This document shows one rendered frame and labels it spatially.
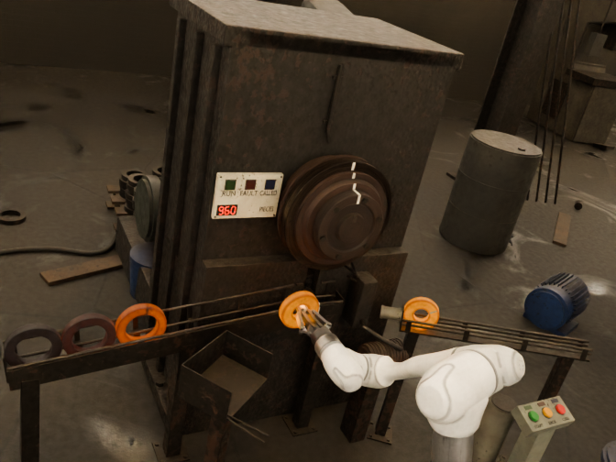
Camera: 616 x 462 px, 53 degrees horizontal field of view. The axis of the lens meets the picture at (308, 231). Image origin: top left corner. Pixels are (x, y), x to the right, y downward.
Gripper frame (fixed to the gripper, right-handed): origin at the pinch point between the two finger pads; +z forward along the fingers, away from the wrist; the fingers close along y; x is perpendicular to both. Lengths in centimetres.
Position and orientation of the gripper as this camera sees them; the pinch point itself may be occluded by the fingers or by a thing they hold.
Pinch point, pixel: (300, 306)
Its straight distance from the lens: 230.7
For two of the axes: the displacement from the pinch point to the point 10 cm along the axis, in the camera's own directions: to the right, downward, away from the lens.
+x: 2.1, -8.5, -4.8
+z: -4.3, -5.2, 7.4
